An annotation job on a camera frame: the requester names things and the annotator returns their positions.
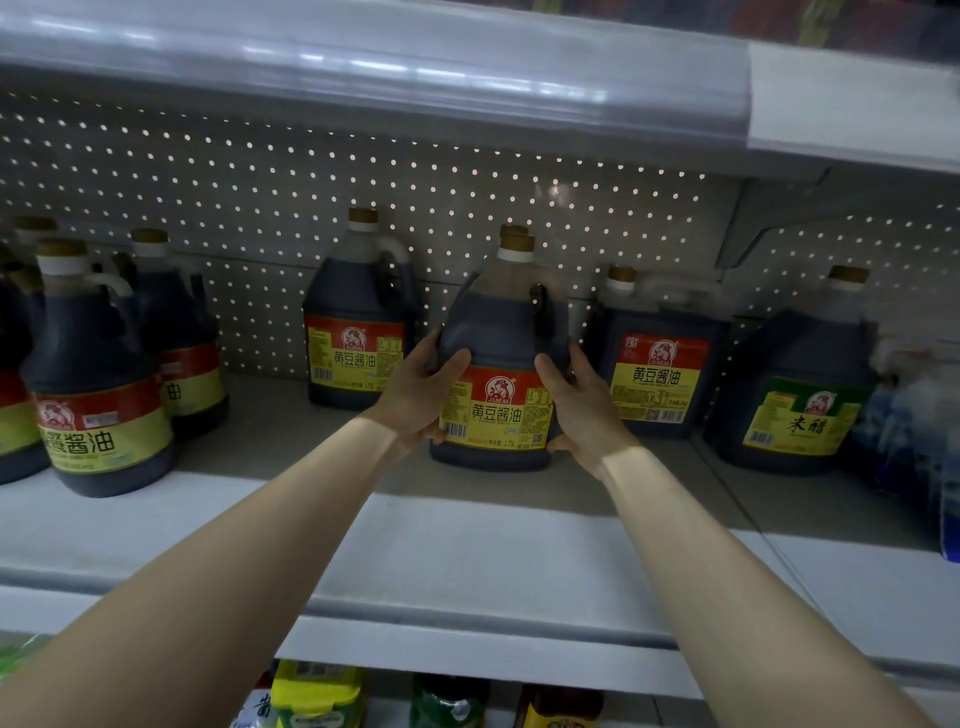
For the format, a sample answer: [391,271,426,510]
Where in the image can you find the person's left hand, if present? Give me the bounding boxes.
[364,330,474,459]

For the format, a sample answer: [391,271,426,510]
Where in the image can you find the person's right hand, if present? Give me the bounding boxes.
[532,342,644,485]

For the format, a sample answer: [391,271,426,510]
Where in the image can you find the white metal store shelving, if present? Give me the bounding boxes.
[0,0,960,728]

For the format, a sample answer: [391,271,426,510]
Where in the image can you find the person's left forearm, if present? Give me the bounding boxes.
[0,417,407,728]

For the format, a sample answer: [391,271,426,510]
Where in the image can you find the person's right forearm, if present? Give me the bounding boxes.
[600,447,939,728]

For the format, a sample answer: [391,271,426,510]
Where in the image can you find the dark jug red yellow label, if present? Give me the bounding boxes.
[582,267,737,440]

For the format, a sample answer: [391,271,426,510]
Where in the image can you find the dark jug yellow green label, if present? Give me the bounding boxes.
[705,265,882,477]

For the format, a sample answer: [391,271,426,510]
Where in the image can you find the dark bottle red yellow label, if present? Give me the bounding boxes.
[12,214,62,257]
[127,228,231,440]

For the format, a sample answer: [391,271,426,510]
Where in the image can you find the small green bottle yellow label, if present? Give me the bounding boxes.
[408,673,492,728]

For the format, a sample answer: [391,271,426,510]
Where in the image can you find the blue white packages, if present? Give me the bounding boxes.
[847,352,960,564]

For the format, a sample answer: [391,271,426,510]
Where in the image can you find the white green bag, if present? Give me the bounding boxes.
[0,637,47,684]

